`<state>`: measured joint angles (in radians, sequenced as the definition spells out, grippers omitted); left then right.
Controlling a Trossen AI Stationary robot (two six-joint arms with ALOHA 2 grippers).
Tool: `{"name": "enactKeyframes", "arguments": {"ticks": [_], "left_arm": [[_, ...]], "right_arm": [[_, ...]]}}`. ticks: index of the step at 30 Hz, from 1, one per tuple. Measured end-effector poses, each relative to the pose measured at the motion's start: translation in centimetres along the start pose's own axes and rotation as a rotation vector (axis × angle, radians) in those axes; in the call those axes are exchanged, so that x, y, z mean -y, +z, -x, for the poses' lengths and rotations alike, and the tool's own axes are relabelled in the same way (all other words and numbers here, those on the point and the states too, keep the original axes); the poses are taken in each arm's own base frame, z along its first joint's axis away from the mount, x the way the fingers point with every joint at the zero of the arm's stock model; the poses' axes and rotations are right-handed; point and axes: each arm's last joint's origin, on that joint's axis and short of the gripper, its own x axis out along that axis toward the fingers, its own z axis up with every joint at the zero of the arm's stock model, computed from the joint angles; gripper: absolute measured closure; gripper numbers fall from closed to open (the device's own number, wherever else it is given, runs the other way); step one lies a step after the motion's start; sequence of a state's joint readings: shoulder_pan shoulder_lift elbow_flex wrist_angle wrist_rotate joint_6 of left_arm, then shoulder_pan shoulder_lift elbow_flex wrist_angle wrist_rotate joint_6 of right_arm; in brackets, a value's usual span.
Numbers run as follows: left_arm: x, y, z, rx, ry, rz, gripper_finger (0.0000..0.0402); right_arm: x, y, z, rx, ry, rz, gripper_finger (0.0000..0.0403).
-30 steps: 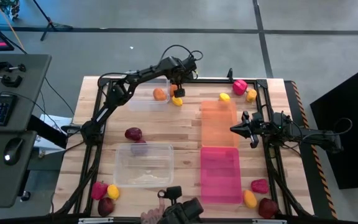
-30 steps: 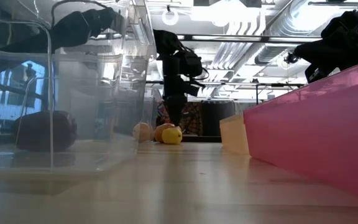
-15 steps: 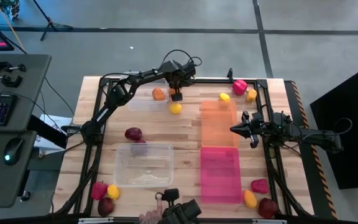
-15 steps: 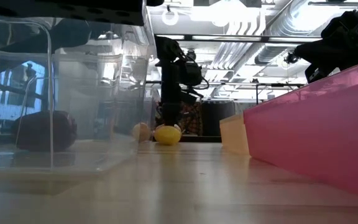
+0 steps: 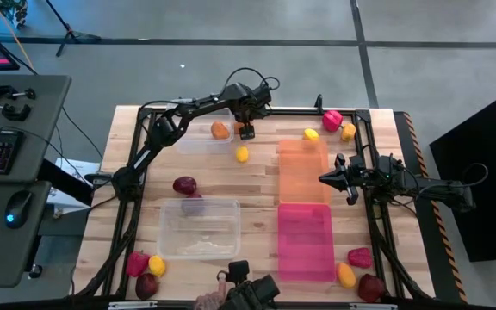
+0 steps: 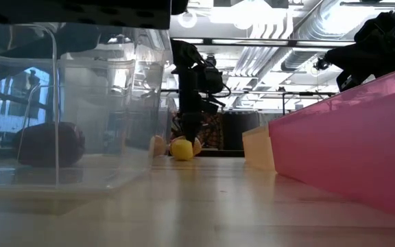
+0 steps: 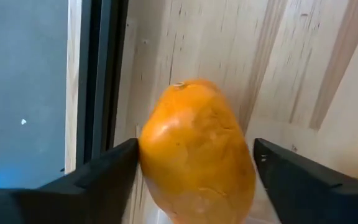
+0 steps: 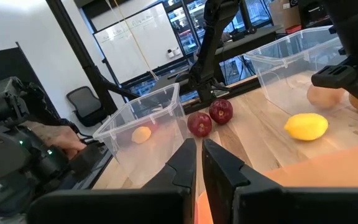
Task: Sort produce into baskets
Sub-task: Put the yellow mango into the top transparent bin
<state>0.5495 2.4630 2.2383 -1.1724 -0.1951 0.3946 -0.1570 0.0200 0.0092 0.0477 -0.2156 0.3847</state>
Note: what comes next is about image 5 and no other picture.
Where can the white paper sheets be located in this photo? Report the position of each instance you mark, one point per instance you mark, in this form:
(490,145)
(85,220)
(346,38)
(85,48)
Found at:
(73,170)

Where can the black screw clamp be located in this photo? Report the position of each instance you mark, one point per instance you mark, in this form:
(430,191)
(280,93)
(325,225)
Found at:
(4,91)
(13,113)

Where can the black metal table frame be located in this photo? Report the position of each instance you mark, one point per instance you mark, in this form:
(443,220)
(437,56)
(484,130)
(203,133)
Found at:
(295,111)

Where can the small clear plastic bin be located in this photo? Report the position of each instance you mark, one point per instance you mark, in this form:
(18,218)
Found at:
(196,145)

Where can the large clear plastic bin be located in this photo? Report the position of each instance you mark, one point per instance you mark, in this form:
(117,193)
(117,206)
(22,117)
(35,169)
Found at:
(200,234)

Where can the yellow toy lemon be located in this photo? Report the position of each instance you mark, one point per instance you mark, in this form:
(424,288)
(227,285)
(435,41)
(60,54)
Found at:
(311,134)
(156,265)
(242,154)

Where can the black floor mat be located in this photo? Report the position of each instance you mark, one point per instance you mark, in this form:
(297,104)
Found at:
(485,172)

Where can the person's hand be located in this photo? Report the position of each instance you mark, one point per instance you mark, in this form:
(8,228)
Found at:
(211,299)

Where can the pink translucent plastic bin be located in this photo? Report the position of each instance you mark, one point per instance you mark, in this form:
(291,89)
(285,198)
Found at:
(306,245)

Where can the black computer mouse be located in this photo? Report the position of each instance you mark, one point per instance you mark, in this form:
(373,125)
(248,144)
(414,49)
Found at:
(17,208)

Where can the yellow-orange toy fruit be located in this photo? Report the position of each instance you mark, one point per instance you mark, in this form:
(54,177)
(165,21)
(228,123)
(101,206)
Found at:
(346,275)
(348,132)

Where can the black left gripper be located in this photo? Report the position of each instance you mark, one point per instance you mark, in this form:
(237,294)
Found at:
(254,107)

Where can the orange toy fruit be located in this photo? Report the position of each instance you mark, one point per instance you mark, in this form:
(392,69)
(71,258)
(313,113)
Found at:
(220,130)

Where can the dark red toy pepper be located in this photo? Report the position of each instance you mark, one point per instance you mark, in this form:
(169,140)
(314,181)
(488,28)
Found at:
(146,286)
(184,185)

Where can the silver metal bracket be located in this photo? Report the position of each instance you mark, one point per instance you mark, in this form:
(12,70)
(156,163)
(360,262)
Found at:
(373,306)
(132,305)

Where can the black round knob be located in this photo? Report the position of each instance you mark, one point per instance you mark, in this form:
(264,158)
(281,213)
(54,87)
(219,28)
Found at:
(35,271)

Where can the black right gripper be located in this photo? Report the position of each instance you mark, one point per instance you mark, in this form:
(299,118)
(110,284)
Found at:
(362,176)

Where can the black tripod stand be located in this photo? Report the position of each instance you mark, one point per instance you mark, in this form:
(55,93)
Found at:
(69,32)

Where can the black hazard-striped edge strip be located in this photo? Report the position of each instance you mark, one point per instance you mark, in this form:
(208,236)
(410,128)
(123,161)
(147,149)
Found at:
(442,232)

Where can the dark red apple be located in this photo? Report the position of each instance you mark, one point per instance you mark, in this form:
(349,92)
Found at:
(371,287)

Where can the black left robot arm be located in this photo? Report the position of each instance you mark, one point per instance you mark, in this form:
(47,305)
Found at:
(162,129)

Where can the pink toy pepper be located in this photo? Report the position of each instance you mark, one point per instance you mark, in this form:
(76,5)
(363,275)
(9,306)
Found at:
(360,257)
(332,120)
(138,263)

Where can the black clamp post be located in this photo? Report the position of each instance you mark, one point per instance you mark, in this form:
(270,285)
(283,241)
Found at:
(319,102)

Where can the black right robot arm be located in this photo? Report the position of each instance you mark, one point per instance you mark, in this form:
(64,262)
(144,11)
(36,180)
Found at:
(437,189)

